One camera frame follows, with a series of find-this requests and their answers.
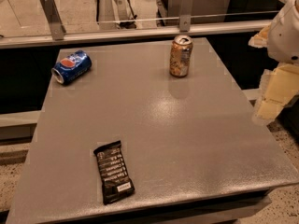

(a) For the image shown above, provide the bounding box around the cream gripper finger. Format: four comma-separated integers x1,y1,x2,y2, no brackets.
252,63,299,125
249,25,270,49

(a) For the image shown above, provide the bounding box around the blue pepsi can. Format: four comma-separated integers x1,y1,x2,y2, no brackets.
51,50,92,85

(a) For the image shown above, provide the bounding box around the orange soda can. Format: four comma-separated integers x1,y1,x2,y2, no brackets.
169,35,193,77

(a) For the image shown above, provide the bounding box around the black snack bar wrapper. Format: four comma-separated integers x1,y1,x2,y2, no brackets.
93,141,135,205

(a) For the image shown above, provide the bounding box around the right metal rail bracket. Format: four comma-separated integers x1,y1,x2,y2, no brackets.
179,0,193,32

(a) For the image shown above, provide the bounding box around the metal rail bracket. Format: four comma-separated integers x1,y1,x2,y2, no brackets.
39,0,66,40
179,0,193,32

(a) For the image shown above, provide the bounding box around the left metal rail bracket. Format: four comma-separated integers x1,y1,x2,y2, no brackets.
39,0,66,40

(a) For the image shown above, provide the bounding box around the horizontal metal rail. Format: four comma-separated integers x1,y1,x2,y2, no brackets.
0,20,271,49

